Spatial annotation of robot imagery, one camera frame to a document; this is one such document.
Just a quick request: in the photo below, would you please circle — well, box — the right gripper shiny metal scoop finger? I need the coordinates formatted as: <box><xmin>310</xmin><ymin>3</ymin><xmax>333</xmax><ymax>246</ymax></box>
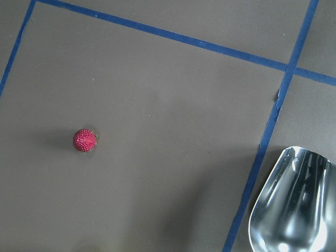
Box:
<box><xmin>248</xmin><ymin>146</ymin><xmax>335</xmax><ymax>251</ymax></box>

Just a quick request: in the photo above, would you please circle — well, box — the red strawberry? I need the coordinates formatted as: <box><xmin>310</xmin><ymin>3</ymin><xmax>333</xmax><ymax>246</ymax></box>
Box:
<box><xmin>72</xmin><ymin>129</ymin><xmax>99</xmax><ymax>153</ymax></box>

